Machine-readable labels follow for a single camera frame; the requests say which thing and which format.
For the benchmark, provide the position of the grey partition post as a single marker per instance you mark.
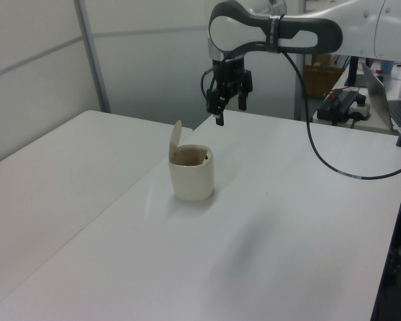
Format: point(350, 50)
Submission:
point(93, 57)

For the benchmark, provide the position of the white emergency stop button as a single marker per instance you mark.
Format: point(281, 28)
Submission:
point(361, 108)

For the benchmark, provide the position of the brown cardboard box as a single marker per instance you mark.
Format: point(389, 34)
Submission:
point(321, 80)

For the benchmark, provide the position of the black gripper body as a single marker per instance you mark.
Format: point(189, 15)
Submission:
point(230, 72)

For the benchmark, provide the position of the silver laptop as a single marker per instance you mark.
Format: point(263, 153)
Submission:
point(377, 97)

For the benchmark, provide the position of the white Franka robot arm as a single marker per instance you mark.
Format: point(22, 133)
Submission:
point(354, 23)

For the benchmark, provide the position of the black monitor stand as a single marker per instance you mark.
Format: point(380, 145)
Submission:
point(353, 72)

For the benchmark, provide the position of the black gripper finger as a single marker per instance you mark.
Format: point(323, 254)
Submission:
point(217, 107)
point(242, 100)

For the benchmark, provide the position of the black power supply box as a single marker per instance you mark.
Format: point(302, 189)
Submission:
point(337, 103)

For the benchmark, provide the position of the small white trash can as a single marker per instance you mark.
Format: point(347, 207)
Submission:
point(192, 174)

